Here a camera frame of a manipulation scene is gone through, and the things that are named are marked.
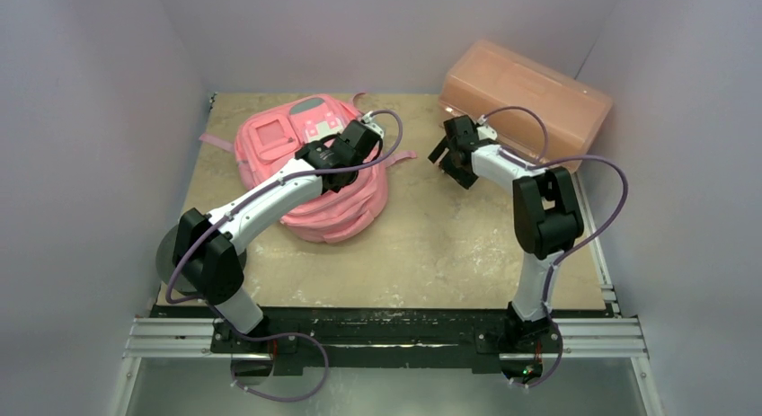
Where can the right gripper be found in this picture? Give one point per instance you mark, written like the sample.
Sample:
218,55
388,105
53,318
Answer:
455,157

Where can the pink backpack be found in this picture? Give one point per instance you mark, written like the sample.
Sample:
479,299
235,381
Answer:
268,139

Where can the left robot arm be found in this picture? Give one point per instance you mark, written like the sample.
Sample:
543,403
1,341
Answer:
305,177

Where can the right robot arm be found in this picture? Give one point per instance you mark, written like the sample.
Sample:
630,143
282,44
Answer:
546,214

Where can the orange plastic storage box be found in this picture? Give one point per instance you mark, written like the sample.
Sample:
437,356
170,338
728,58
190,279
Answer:
537,105

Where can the grey tape roll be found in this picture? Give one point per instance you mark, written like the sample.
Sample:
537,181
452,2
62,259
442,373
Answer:
166,258

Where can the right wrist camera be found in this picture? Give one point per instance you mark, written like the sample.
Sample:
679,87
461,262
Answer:
485,131

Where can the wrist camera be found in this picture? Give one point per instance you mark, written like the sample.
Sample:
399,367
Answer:
368,120
485,131

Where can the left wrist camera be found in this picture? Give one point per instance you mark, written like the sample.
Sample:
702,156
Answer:
368,120

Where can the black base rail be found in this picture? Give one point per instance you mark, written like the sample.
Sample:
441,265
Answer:
294,338

